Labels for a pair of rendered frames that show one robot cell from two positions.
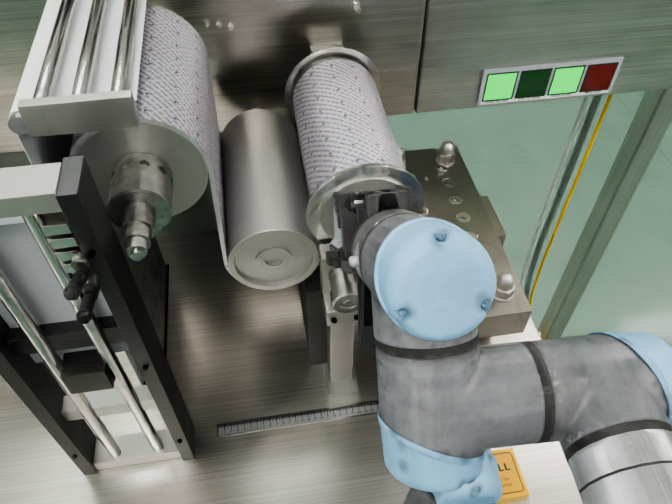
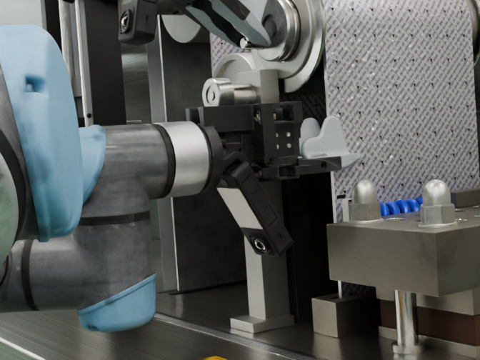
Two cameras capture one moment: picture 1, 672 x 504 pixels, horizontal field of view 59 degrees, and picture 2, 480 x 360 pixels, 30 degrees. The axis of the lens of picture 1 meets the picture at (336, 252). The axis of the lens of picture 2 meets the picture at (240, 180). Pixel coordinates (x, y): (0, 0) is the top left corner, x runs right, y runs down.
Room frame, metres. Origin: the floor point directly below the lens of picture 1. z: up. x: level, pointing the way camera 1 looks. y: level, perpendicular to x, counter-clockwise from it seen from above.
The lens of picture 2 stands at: (0.05, -0.98, 1.13)
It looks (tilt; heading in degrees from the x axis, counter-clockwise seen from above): 3 degrees down; 66
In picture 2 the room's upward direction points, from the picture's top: 4 degrees counter-clockwise
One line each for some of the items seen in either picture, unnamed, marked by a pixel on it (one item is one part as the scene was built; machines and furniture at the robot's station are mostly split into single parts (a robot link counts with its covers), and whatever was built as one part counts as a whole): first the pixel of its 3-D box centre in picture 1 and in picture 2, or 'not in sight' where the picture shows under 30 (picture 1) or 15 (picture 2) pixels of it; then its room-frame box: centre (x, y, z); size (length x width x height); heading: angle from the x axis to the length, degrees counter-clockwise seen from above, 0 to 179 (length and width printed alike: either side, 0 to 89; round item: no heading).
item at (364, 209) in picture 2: not in sight; (364, 201); (0.54, -0.17, 1.05); 0.04 x 0.04 x 0.04
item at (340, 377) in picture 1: (341, 329); (252, 200); (0.48, -0.01, 1.05); 0.06 x 0.05 x 0.31; 9
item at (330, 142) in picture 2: not in sight; (333, 143); (0.54, -0.11, 1.11); 0.09 x 0.03 x 0.06; 8
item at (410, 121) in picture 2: not in sight; (407, 138); (0.66, -0.08, 1.11); 0.23 x 0.01 x 0.18; 9
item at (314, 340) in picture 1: (317, 249); (378, 224); (0.68, 0.03, 1.00); 0.33 x 0.07 x 0.20; 9
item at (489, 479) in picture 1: (457, 457); (106, 168); (0.27, -0.14, 1.11); 0.11 x 0.08 x 0.09; 9
